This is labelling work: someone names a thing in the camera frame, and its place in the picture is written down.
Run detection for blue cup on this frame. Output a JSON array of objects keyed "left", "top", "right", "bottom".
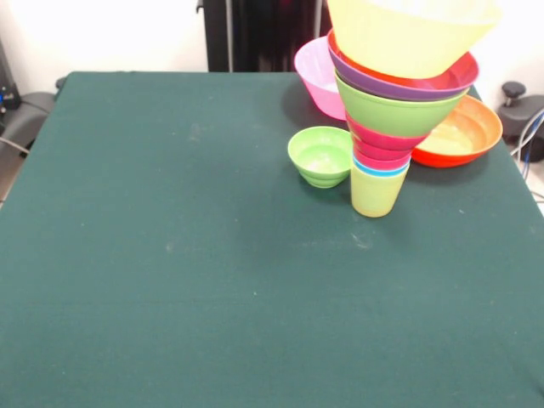
[{"left": 351, "top": 156, "right": 411, "bottom": 178}]

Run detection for red cup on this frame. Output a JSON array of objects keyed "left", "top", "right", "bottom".
[{"left": 352, "top": 147, "right": 412, "bottom": 171}]

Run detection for small red bowl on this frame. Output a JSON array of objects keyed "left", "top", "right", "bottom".
[{"left": 347, "top": 113, "right": 428, "bottom": 162}]

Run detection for large green bowl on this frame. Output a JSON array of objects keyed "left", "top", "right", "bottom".
[{"left": 334, "top": 67, "right": 471, "bottom": 139}]

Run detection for purple bowl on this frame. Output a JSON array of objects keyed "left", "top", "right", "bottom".
[{"left": 327, "top": 29, "right": 480, "bottom": 102}]

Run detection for large orange bowl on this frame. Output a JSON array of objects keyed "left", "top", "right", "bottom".
[{"left": 326, "top": 0, "right": 504, "bottom": 80}]

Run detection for small green bowl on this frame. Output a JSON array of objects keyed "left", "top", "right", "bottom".
[{"left": 287, "top": 126, "right": 354, "bottom": 190}]

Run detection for yellow cup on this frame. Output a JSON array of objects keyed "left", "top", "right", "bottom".
[{"left": 350, "top": 164, "right": 411, "bottom": 218}]

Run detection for pink bowl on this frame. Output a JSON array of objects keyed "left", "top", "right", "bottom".
[{"left": 294, "top": 36, "right": 348, "bottom": 122}]

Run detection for dark green tablecloth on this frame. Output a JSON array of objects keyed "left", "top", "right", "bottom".
[{"left": 0, "top": 71, "right": 544, "bottom": 408}]

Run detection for red-orange bowl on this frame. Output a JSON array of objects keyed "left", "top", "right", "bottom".
[{"left": 411, "top": 94, "right": 504, "bottom": 168}]

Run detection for black equipment with knob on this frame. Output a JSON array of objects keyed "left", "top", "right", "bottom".
[{"left": 496, "top": 81, "right": 544, "bottom": 148}]

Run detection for black electronics box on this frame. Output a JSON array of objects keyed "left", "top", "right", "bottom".
[{"left": 0, "top": 36, "right": 22, "bottom": 127}]

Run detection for grey cable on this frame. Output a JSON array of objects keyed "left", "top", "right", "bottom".
[{"left": 0, "top": 135, "right": 31, "bottom": 156}]

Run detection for white cable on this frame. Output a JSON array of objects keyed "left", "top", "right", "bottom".
[{"left": 510, "top": 108, "right": 544, "bottom": 157}]

